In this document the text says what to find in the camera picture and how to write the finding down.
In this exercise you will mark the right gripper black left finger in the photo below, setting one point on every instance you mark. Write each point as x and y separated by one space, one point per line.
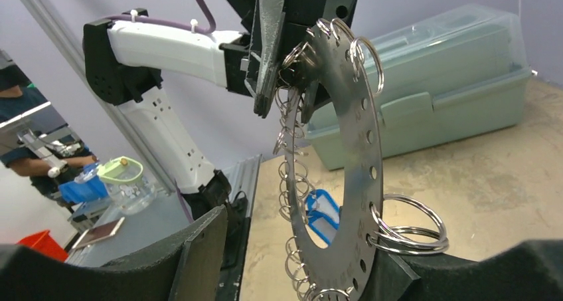
183 266

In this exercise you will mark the clear jar green lid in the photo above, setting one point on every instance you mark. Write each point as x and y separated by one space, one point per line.
126 184

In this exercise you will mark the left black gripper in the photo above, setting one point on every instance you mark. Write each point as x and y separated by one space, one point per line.
264 21

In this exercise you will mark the translucent green plastic box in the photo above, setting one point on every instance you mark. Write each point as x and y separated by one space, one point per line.
452 76

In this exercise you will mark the smartphone on table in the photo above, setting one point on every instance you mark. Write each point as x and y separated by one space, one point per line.
98 233

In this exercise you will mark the red plastic bin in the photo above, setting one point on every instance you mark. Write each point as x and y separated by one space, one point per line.
43 242

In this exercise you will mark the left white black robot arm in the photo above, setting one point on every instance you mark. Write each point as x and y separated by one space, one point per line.
125 55

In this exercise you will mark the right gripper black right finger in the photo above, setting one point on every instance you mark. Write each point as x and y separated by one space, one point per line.
531 270

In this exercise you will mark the blue plastic tray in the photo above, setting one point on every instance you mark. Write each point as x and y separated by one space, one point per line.
85 187

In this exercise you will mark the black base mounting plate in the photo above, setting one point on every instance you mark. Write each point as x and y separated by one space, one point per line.
232 268

